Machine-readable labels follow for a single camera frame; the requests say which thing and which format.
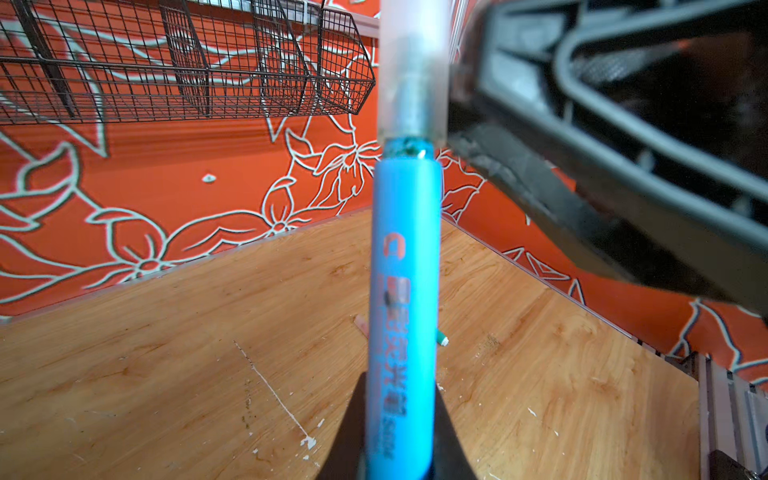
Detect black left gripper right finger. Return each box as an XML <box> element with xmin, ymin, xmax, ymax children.
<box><xmin>431</xmin><ymin>387</ymin><xmax>477</xmax><ymax>480</ymax></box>

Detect clear pen cap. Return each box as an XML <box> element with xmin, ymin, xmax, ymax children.
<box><xmin>377</xmin><ymin>0</ymin><xmax>452</xmax><ymax>146</ymax></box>

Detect black wire basket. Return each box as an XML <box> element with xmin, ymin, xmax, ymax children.
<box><xmin>1</xmin><ymin>0</ymin><xmax>375</xmax><ymax>125</ymax></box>

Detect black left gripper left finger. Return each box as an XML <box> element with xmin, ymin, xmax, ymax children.
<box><xmin>316</xmin><ymin>372</ymin><xmax>366</xmax><ymax>480</ymax></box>

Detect red pen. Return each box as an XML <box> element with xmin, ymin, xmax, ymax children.
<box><xmin>353</xmin><ymin>314</ymin><xmax>370</xmax><ymax>339</ymax></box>

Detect blue pen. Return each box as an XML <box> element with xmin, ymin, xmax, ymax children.
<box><xmin>364</xmin><ymin>138</ymin><xmax>442</xmax><ymax>479</ymax></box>

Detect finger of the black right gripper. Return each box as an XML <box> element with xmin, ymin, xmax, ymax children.
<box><xmin>448</xmin><ymin>1</ymin><xmax>767</xmax><ymax>315</ymax></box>

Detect green pen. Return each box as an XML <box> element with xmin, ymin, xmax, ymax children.
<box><xmin>436</xmin><ymin>329</ymin><xmax>449</xmax><ymax>347</ymax></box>

